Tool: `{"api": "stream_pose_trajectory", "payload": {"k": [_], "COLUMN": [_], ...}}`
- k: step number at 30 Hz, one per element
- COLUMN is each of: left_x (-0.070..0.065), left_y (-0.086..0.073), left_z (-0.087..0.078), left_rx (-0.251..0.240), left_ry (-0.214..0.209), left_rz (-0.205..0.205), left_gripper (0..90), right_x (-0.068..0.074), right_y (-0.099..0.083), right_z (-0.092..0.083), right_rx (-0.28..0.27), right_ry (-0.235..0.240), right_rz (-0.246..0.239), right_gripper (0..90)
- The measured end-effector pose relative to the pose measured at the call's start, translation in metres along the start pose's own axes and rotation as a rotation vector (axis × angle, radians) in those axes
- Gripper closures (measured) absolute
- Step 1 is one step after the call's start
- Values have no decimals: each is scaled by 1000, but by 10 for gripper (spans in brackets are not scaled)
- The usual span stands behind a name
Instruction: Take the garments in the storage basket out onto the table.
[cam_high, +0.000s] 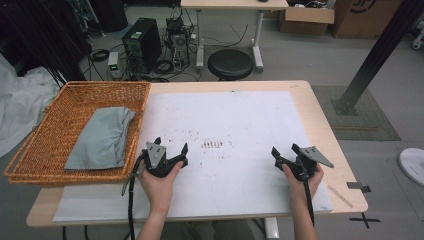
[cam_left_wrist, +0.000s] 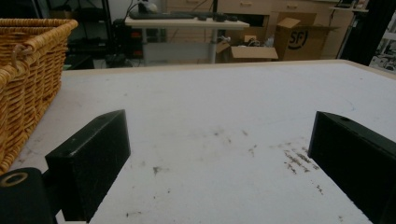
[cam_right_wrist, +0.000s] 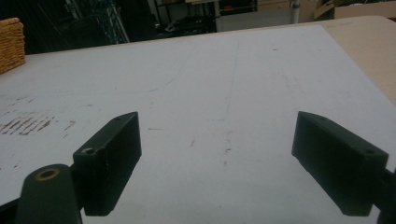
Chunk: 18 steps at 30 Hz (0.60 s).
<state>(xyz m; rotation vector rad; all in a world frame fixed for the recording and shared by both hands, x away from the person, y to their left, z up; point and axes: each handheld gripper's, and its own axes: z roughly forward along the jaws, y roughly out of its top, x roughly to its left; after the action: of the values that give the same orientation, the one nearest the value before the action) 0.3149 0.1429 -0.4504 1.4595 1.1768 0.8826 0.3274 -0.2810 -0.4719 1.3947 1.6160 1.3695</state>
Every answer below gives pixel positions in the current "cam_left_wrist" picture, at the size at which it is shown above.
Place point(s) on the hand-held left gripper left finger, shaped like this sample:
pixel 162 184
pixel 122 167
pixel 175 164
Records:
pixel 90 161

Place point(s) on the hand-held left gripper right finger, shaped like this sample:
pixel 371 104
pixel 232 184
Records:
pixel 355 161

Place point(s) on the wicker basket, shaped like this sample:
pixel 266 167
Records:
pixel 31 62

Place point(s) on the black metal rack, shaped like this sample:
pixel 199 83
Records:
pixel 93 43

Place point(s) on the black electronics box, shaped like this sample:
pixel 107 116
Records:
pixel 127 40

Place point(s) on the large cardboard box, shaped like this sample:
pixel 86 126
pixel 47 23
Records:
pixel 299 40

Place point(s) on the white table mat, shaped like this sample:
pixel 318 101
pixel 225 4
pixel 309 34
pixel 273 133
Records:
pixel 218 109

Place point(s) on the small open cardboard box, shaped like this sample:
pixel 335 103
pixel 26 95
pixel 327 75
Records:
pixel 252 53

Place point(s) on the black keyboard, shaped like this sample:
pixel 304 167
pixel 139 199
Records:
pixel 162 15

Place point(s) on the desk with white legs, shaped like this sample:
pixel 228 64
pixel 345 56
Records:
pixel 186 23

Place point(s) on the black metal post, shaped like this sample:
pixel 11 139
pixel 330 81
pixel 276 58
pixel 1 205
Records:
pixel 367 31

